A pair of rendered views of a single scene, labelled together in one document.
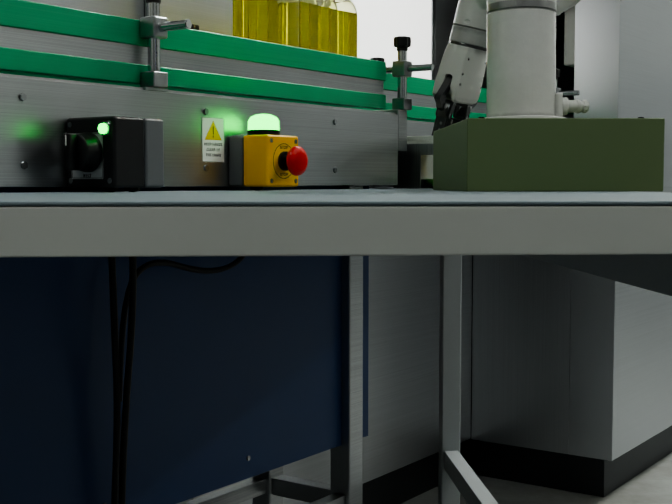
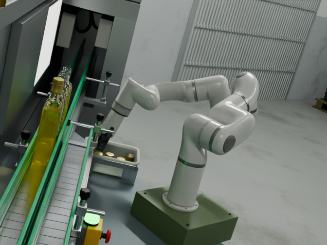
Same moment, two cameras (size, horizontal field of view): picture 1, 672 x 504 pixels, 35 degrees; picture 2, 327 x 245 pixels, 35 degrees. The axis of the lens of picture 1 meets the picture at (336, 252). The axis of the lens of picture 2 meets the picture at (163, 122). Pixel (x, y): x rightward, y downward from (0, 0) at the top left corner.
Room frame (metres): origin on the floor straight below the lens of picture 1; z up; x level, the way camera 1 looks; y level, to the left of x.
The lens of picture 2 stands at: (0.41, 0.92, 1.61)
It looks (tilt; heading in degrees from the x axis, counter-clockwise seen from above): 18 degrees down; 317
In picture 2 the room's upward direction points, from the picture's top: 16 degrees clockwise
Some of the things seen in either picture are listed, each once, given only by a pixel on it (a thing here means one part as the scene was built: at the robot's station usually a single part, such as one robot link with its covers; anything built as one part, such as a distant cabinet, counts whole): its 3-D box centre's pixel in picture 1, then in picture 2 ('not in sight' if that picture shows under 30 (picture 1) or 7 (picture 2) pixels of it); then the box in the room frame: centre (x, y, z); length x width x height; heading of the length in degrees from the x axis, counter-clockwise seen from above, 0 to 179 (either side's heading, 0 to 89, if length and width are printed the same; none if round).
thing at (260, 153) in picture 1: (265, 162); (89, 233); (1.48, 0.10, 0.79); 0.07 x 0.07 x 0.07; 55
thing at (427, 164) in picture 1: (457, 166); (101, 160); (1.92, -0.22, 0.79); 0.27 x 0.17 x 0.08; 55
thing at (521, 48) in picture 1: (531, 70); (188, 181); (1.50, -0.27, 0.92); 0.16 x 0.13 x 0.15; 100
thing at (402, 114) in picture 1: (380, 131); (79, 152); (1.88, -0.08, 0.85); 0.09 x 0.04 x 0.07; 55
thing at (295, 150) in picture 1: (291, 160); (104, 236); (1.45, 0.06, 0.79); 0.04 x 0.03 x 0.04; 145
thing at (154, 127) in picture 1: (115, 154); not in sight; (1.25, 0.26, 0.79); 0.08 x 0.08 x 0.08; 55
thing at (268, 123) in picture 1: (263, 124); (92, 218); (1.48, 0.10, 0.84); 0.04 x 0.04 x 0.03
